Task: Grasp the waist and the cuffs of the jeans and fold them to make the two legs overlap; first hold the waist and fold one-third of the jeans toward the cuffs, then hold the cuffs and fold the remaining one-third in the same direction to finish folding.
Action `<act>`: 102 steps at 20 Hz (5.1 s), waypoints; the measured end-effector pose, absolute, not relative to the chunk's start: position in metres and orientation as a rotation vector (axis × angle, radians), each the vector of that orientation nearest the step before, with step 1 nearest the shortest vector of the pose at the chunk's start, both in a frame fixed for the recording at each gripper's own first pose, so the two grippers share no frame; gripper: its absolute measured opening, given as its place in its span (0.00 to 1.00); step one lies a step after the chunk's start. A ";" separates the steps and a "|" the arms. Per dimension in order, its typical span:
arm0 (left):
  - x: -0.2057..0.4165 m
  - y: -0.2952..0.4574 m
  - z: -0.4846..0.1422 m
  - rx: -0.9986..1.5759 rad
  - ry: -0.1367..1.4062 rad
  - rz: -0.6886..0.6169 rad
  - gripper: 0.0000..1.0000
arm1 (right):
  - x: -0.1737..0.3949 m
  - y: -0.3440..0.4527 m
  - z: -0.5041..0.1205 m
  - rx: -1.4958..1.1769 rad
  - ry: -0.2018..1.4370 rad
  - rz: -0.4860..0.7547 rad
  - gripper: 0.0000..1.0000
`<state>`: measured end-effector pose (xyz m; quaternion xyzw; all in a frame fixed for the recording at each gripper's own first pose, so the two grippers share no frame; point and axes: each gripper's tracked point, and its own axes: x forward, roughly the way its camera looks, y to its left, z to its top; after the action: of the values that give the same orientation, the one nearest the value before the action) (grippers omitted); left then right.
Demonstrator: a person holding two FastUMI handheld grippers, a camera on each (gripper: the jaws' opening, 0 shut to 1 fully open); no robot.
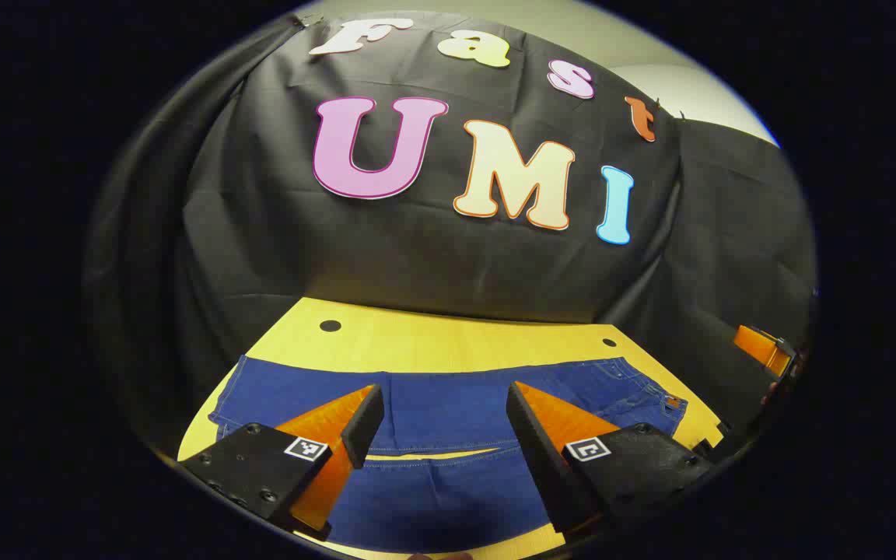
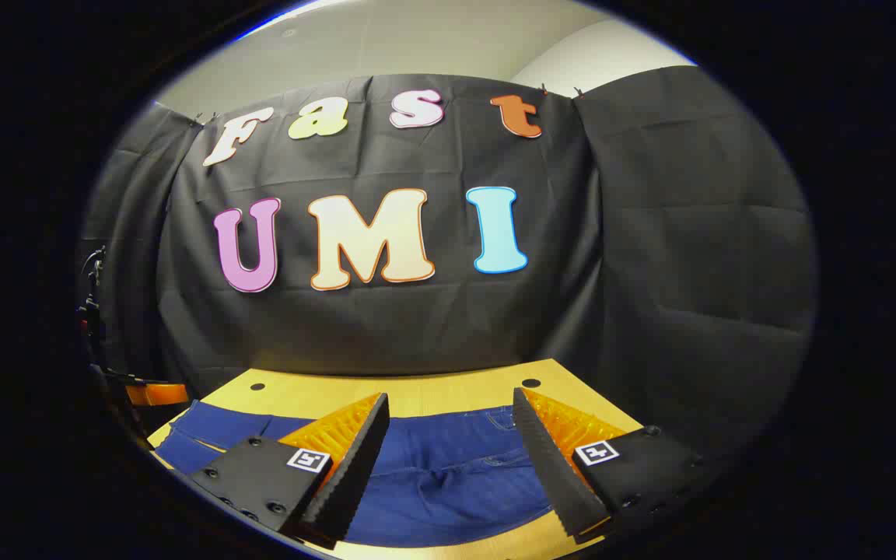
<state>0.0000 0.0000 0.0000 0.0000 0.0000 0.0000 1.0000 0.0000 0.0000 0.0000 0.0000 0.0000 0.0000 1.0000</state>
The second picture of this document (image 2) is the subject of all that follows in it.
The black backdrop cloth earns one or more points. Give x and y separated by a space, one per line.
417 327

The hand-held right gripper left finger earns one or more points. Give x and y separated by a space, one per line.
355 467

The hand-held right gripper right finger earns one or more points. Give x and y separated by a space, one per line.
553 467

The blue jeans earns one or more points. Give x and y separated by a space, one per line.
448 482

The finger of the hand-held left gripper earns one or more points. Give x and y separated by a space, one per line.
159 393

